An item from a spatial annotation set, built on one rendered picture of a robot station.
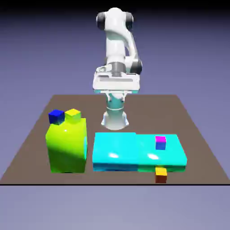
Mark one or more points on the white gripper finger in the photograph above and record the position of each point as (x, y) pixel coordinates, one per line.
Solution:
(122, 98)
(109, 98)

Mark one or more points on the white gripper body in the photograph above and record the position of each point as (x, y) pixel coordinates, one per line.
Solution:
(116, 84)

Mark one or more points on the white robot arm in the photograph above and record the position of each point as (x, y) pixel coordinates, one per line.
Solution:
(115, 46)

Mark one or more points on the small yellow cube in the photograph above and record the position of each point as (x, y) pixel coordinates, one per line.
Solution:
(73, 115)

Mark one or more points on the small blue cube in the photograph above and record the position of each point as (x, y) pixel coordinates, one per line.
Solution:
(56, 116)

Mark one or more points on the small magenta cube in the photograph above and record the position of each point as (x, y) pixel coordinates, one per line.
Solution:
(160, 142)

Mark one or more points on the small orange cube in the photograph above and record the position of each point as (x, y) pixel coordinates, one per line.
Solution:
(161, 175)

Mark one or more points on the large cyan box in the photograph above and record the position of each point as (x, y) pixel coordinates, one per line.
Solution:
(115, 149)

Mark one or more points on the large lime green box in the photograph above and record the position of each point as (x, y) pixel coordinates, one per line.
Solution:
(66, 145)

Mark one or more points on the large turquoise box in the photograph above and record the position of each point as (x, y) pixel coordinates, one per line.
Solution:
(167, 158)

